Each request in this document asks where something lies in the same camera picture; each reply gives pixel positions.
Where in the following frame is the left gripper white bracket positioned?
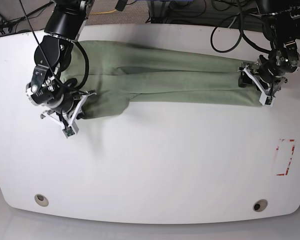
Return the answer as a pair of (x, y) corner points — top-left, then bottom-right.
(238, 61), (288, 105)

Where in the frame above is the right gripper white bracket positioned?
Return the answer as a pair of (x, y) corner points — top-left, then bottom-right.
(40, 90), (97, 130)

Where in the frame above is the green T-shirt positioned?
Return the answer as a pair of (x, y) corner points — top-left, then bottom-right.
(59, 39), (263, 120)

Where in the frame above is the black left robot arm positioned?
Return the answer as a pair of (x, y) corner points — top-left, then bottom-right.
(239, 0), (300, 106)

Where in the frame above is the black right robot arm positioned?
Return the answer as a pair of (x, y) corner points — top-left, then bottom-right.
(26, 0), (96, 138)

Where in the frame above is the red tape rectangle marking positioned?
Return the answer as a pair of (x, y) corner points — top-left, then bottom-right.
(273, 139), (296, 176)

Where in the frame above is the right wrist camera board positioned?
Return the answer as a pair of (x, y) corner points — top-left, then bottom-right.
(62, 127), (76, 138)

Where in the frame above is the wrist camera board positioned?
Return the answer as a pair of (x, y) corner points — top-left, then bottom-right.
(62, 127), (76, 138)
(264, 97), (276, 107)

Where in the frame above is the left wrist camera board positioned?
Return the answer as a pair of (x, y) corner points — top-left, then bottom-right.
(264, 97), (276, 107)

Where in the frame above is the left table cable grommet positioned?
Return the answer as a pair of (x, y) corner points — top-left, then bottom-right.
(34, 194), (49, 207)

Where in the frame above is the table cable grommet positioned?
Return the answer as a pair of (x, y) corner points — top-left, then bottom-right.
(253, 199), (268, 213)
(34, 194), (49, 207)

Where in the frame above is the yellow cable on floor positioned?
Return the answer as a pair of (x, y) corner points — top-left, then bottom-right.
(91, 8), (117, 16)

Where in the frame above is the right table cable grommet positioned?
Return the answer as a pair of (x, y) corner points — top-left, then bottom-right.
(253, 199), (268, 213)

